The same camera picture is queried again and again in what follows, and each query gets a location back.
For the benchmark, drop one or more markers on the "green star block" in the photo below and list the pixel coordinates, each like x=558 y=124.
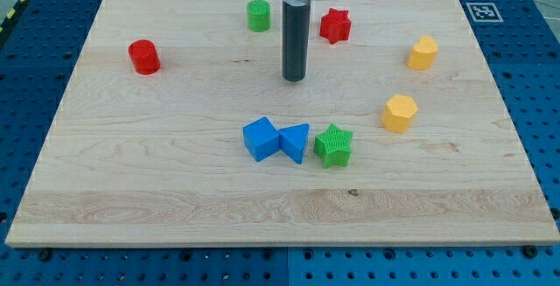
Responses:
x=333 y=146

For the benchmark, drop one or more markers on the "red star block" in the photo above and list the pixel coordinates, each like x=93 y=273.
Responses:
x=335 y=26

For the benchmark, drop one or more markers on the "blue triangle block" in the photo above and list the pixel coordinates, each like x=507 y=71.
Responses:
x=293 y=141

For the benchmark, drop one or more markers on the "blue cube block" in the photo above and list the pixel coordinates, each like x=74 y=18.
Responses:
x=261 y=138

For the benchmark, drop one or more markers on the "light wooden board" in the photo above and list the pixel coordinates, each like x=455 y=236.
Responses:
x=159 y=160

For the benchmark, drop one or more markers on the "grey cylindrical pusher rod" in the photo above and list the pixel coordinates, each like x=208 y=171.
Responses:
x=295 y=34

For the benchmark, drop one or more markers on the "green cylinder block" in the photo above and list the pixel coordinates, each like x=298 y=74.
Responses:
x=258 y=15

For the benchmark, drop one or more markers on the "yellow hexagon block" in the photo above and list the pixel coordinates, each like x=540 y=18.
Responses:
x=399 y=113

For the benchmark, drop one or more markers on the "red cylinder block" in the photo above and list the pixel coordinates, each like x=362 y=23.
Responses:
x=144 y=56

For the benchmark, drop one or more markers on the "yellow heart block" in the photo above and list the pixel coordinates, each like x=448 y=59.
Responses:
x=423 y=53

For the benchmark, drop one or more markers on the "white fiducial marker tag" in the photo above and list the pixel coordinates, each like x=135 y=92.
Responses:
x=483 y=12

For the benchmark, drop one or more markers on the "yellow black hazard tape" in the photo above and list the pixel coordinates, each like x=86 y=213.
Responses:
x=13 y=15

